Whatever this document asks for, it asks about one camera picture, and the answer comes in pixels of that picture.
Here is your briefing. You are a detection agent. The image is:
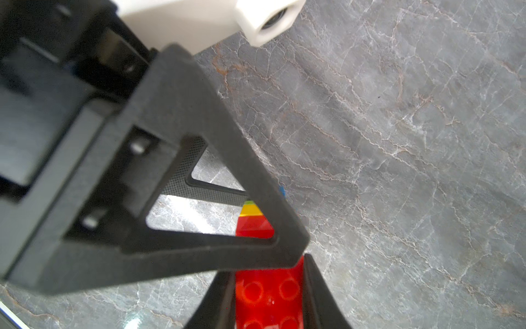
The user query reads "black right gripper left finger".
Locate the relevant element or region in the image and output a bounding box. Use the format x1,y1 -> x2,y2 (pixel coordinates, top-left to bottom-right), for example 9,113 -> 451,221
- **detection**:
184,271 -> 236,329

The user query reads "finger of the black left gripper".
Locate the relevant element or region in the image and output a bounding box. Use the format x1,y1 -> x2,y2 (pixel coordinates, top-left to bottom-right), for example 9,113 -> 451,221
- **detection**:
1,45 -> 309,295
162,137 -> 248,206

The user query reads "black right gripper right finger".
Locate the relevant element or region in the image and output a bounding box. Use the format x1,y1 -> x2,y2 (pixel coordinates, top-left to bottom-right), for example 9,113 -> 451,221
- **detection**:
303,254 -> 352,329

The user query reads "aluminium frame rail front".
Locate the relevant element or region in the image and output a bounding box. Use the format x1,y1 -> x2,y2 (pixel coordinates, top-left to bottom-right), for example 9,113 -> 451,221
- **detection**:
0,302 -> 30,329

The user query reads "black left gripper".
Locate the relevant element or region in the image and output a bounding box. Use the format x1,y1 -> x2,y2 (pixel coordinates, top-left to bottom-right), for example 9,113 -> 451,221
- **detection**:
1,1 -> 155,205

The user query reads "red lego brick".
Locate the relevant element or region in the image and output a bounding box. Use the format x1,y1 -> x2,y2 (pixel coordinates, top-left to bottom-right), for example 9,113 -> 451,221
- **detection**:
234,215 -> 305,329

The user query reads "yellow lego brick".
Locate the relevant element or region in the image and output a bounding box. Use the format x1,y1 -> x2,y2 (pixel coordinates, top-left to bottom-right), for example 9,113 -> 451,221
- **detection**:
239,204 -> 263,217

